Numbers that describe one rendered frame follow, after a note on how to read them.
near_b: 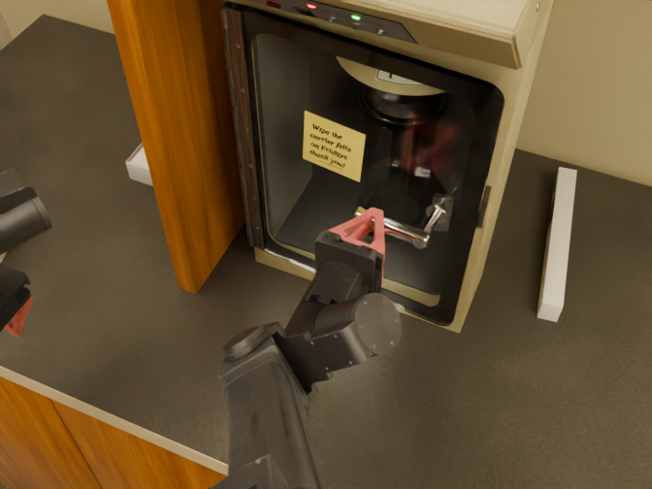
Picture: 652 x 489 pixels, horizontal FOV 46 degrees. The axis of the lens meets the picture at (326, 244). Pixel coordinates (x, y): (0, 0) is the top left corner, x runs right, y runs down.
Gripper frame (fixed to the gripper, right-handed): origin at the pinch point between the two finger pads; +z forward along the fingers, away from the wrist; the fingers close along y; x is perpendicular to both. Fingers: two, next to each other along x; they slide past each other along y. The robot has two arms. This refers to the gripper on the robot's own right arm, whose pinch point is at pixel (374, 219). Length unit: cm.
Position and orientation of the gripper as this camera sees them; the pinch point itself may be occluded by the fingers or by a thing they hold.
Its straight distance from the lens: 85.9
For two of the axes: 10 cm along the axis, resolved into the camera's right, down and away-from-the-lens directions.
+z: 4.0, -7.1, 5.8
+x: -9.2, -3.1, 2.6
